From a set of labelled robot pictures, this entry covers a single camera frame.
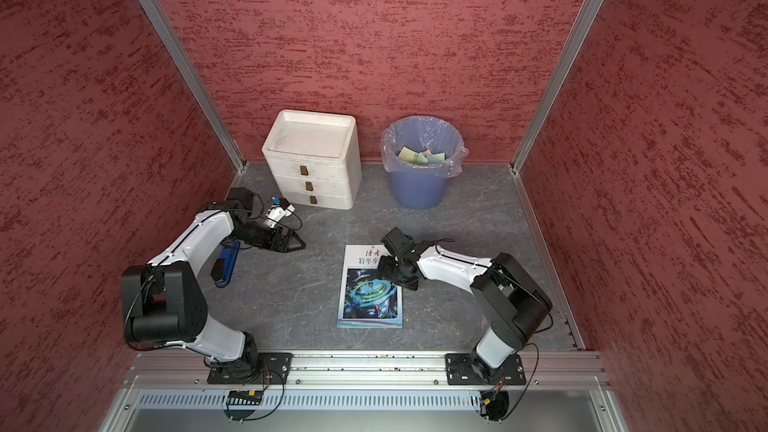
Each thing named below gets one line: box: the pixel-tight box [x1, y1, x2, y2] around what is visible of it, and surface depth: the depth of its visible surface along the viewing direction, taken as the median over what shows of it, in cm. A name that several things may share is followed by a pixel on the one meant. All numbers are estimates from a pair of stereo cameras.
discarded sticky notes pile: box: [402, 147, 447, 165], surface depth 105 cm
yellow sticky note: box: [398, 146, 420, 163], surface depth 105 cm
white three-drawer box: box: [262, 109, 362, 210], surface depth 99 cm
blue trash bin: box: [383, 116, 462, 211], surface depth 100 cm
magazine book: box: [337, 244, 403, 329], surface depth 87 cm
